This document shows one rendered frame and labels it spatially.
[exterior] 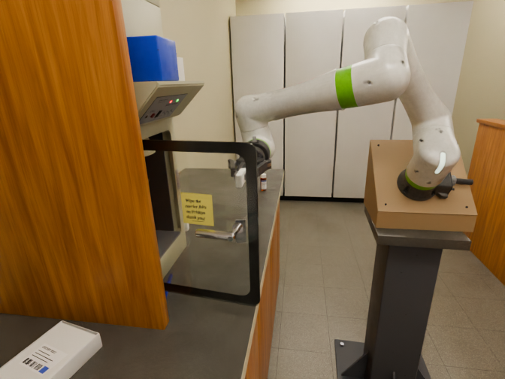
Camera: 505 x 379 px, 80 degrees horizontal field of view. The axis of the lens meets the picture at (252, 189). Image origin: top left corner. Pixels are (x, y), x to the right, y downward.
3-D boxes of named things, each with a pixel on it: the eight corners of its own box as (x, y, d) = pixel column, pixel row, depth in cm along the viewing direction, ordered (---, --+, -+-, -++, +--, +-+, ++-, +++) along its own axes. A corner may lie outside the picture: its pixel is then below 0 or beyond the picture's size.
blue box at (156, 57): (119, 82, 67) (112, 37, 64) (141, 82, 76) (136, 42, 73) (161, 81, 65) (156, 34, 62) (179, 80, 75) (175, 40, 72)
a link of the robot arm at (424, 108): (454, 113, 116) (399, -4, 85) (459, 147, 108) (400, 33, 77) (417, 124, 124) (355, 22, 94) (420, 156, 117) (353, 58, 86)
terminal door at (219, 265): (151, 286, 82) (126, 138, 68) (260, 305, 74) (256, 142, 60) (149, 288, 81) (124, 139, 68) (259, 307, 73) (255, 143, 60)
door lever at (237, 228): (204, 228, 70) (204, 219, 69) (243, 233, 67) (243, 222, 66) (194, 240, 65) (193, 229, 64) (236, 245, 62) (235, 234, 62)
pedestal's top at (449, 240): (436, 214, 140) (438, 207, 139) (469, 250, 110) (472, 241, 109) (364, 211, 146) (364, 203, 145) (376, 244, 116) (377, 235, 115)
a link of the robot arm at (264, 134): (279, 155, 113) (251, 162, 116) (270, 122, 110) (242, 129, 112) (276, 165, 100) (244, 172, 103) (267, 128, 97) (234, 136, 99)
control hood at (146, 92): (113, 131, 67) (105, 83, 63) (173, 115, 97) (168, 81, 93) (163, 130, 65) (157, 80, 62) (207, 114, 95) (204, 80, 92)
